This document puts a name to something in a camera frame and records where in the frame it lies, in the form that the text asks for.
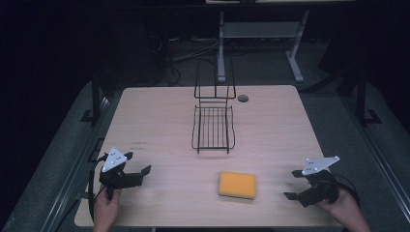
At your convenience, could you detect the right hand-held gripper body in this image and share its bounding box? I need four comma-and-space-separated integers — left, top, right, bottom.
297, 155, 341, 208

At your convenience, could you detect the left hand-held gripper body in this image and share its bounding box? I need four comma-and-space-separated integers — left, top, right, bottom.
98, 146, 145, 201

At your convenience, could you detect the yellow sponge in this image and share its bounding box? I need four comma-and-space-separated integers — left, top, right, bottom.
218, 170, 257, 201

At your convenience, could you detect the black wire rack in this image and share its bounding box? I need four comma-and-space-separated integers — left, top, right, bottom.
190, 59, 237, 156

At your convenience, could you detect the person's right hand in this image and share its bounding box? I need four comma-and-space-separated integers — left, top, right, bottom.
316, 188, 366, 227

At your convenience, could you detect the person's left hand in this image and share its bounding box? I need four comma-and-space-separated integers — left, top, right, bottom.
93, 186, 123, 232

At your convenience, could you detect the white metal stand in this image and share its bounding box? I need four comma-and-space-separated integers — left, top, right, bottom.
217, 9, 310, 84

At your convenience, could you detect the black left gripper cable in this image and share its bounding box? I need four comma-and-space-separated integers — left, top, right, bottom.
87, 154, 108, 223

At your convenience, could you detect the grey metal rail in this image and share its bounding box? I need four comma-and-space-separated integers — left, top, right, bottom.
40, 95, 112, 232
340, 95, 410, 224

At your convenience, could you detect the black metal post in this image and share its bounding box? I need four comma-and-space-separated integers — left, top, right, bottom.
355, 66, 383, 128
79, 70, 103, 126

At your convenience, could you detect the bundle of floor cables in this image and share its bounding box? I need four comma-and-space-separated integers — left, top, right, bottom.
147, 34, 220, 88

